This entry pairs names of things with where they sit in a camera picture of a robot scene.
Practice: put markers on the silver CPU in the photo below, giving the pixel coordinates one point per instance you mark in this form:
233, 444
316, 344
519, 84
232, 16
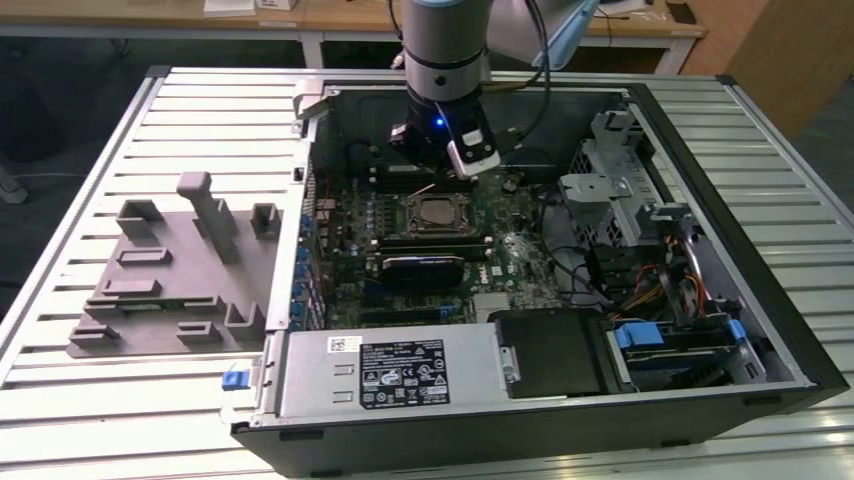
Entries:
441, 212

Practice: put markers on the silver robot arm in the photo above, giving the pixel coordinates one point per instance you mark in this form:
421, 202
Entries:
441, 50

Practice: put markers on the CPU socket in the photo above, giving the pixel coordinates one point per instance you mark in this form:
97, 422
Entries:
406, 231

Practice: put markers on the black graphics card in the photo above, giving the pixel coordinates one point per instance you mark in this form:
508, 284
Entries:
421, 276

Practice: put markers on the wooden desk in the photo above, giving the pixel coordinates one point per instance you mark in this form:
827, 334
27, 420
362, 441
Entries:
334, 22

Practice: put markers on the metal drive cage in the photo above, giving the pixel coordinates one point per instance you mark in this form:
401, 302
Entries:
595, 200

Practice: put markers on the green motherboard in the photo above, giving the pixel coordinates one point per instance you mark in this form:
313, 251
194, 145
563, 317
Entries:
408, 302

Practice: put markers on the silver finned heat sink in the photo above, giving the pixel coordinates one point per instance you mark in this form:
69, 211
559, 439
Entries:
492, 306

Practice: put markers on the small white box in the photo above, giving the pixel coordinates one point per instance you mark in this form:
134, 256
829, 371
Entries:
277, 4

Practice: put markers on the white paper box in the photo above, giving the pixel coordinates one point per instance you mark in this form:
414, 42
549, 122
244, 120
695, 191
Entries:
228, 5

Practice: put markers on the grey parts rack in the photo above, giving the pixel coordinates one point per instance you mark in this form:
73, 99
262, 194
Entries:
201, 280

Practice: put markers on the small black desk item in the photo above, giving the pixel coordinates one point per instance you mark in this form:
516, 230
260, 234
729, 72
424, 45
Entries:
683, 12

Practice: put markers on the black plastic shroud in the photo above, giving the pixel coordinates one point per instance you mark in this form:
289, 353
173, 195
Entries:
548, 355

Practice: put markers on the silver power supply unit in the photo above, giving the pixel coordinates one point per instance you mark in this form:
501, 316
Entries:
314, 360

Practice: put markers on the green RAM stick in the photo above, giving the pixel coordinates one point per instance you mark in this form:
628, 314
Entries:
194, 302

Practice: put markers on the blue disk carrier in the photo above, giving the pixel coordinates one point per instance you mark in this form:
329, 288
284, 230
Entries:
637, 336

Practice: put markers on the blue case latch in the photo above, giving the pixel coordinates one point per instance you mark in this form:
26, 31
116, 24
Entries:
236, 380

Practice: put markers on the brown wooden cabinet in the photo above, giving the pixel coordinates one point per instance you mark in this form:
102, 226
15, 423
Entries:
788, 60

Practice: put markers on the small blue plastic clip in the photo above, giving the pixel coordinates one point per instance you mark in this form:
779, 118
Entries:
736, 330

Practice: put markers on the black PC case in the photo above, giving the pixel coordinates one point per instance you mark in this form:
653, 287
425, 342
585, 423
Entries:
468, 440

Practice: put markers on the grey metal leg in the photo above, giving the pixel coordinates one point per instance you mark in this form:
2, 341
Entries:
14, 185

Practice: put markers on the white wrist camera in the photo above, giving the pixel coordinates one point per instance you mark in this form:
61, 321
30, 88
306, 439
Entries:
477, 155

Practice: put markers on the grey plastic bracket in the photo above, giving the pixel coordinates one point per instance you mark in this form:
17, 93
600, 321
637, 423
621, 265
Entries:
668, 215

